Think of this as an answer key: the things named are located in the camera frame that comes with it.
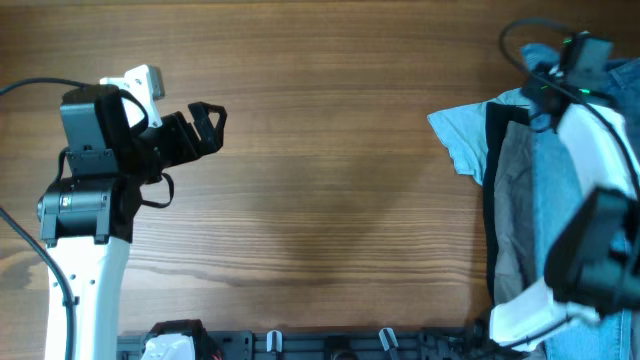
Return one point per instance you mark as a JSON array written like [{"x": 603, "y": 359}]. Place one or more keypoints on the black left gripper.
[{"x": 211, "y": 137}]

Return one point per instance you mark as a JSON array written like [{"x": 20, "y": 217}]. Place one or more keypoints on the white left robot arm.
[{"x": 86, "y": 219}]

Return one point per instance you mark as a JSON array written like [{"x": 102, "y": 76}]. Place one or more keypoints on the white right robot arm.
[{"x": 592, "y": 269}]

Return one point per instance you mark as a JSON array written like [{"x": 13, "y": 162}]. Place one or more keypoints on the light blue t-shirt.
[{"x": 462, "y": 131}]

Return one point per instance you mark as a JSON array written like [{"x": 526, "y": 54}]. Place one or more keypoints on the black garment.
[{"x": 498, "y": 117}]

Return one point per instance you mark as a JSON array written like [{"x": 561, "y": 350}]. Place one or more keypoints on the grey trousers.
[{"x": 515, "y": 266}]

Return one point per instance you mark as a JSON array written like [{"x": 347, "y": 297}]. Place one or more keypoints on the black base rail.
[{"x": 386, "y": 343}]

